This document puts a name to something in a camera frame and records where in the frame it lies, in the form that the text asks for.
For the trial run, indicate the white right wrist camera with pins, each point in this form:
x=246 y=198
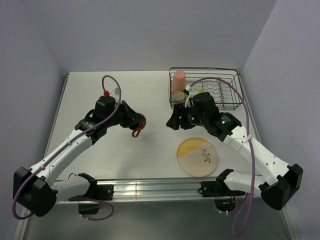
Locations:
x=190 y=94

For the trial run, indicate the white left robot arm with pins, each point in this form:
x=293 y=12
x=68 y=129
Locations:
x=36 y=188

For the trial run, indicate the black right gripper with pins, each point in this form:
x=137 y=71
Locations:
x=180 y=111

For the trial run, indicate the aluminium rail frame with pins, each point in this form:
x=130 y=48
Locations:
x=143 y=168

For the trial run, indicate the metal wire dish rack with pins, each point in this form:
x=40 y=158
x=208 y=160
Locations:
x=220 y=83

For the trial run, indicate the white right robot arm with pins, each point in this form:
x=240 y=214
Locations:
x=278 y=180

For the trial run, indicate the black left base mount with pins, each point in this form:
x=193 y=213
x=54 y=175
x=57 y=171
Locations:
x=99 y=201

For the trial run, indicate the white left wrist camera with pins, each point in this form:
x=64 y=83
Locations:
x=115 y=93

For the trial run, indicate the yellow cream floral plate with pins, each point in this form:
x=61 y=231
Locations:
x=197 y=157

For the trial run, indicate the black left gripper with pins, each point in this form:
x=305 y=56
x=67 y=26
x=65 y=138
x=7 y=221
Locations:
x=130 y=115

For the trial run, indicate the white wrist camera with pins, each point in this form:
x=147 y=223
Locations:
x=190 y=94
x=115 y=93

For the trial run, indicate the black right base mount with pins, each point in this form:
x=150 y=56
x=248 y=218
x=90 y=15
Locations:
x=217 y=189

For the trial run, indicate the pink plastic cup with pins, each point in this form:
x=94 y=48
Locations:
x=179 y=81

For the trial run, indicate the speckled ceramic cup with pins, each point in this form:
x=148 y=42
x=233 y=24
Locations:
x=179 y=97

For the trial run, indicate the lime green bowl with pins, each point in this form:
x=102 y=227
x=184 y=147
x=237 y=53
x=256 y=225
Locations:
x=197 y=90

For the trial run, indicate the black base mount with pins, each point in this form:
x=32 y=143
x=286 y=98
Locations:
x=217 y=189
x=99 y=201

